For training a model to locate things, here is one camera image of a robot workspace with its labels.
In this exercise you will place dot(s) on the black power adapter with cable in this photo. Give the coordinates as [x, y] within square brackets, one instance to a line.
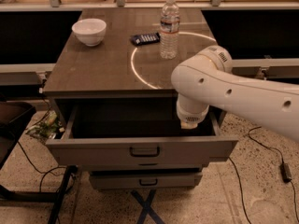
[284, 167]

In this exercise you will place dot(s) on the grey bottom drawer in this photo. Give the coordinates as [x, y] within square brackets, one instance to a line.
[145, 181]

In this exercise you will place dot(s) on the grey middle drawer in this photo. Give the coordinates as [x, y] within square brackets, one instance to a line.
[144, 166]

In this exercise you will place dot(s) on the clear plastic water bottle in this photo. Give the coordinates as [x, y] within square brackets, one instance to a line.
[169, 27]

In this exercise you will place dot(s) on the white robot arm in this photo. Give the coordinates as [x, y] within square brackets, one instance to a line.
[206, 80]

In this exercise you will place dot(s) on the grey drawer cabinet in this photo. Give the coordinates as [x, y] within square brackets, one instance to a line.
[117, 73]

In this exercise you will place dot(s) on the grey drawer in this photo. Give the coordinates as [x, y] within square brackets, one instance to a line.
[144, 166]
[145, 181]
[126, 134]

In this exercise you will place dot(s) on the white ceramic bowl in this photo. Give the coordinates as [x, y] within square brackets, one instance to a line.
[90, 32]

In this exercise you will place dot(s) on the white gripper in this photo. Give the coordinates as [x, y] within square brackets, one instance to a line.
[192, 117]

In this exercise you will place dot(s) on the grey top drawer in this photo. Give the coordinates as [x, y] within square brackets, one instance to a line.
[126, 134]

